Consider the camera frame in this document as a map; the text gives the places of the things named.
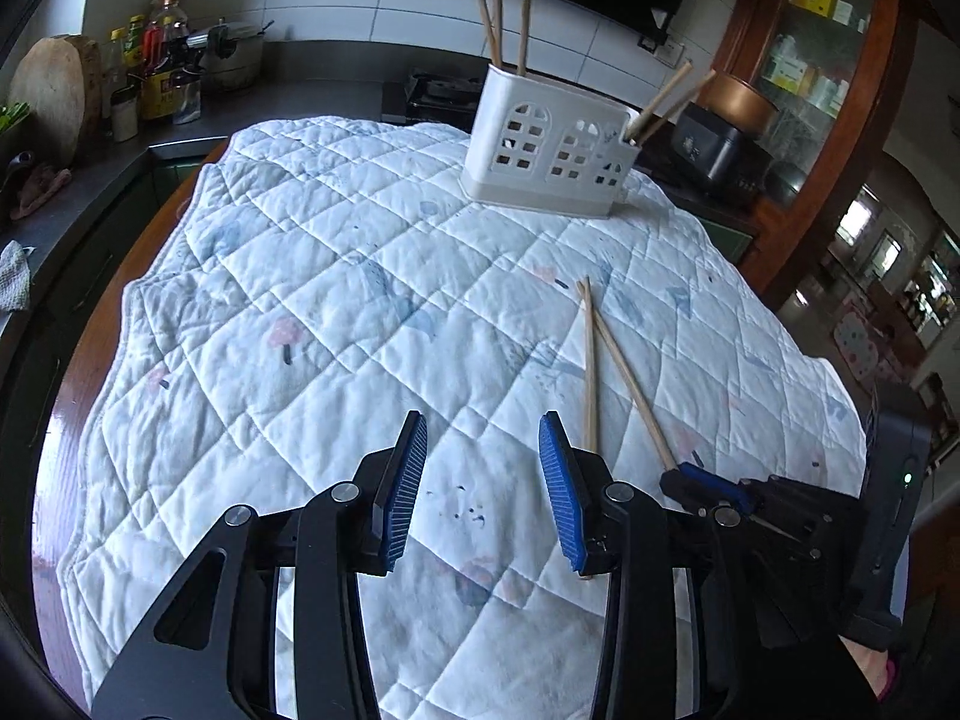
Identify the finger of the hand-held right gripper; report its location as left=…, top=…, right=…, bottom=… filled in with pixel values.
left=658, top=463, right=755, bottom=517

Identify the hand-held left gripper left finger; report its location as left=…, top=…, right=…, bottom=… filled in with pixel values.
left=90, top=411, right=428, bottom=720

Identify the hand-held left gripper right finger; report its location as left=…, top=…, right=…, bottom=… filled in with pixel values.
left=538, top=411, right=878, bottom=720

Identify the white plastic utensil holder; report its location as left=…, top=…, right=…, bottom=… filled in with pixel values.
left=459, top=64, right=638, bottom=217

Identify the person's right hand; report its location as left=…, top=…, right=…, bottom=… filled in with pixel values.
left=836, top=634, right=905, bottom=720

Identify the dotted floor mat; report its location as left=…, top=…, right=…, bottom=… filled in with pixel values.
left=832, top=311, right=880, bottom=385

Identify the white quilted blanket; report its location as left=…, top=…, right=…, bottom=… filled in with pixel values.
left=56, top=115, right=871, bottom=720

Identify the green cabinet door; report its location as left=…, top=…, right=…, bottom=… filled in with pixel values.
left=697, top=216, right=755, bottom=263

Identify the black rice cooker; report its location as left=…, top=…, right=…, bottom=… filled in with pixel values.
left=670, top=101, right=773, bottom=201

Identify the copper inner pot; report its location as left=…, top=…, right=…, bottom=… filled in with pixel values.
left=697, top=71, right=781, bottom=136

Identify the black glass gas stove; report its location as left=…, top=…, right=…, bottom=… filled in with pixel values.
left=381, top=67, right=488, bottom=125

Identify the black stove pan support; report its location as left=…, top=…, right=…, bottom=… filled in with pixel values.
left=407, top=69, right=485, bottom=103

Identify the wooden glass-door cabinet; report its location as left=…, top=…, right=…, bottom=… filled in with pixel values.
left=705, top=0, right=925, bottom=308

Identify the white rag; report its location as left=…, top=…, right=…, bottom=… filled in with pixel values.
left=0, top=240, right=35, bottom=312

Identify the small clear bottle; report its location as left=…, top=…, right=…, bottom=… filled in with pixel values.
left=174, top=64, right=203, bottom=125

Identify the metal pressure cooker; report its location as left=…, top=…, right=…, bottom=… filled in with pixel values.
left=187, top=19, right=267, bottom=95

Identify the small white jar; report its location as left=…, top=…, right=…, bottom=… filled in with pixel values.
left=110, top=86, right=141, bottom=143

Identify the pink cloth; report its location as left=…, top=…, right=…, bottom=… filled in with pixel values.
left=13, top=165, right=72, bottom=220

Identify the green bottle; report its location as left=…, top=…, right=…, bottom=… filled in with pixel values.
left=124, top=15, right=148, bottom=74

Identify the round wooden cutting board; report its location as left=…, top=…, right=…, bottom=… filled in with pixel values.
left=7, top=34, right=102, bottom=170

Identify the white wall socket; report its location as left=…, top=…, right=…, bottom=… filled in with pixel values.
left=637, top=11, right=687, bottom=66

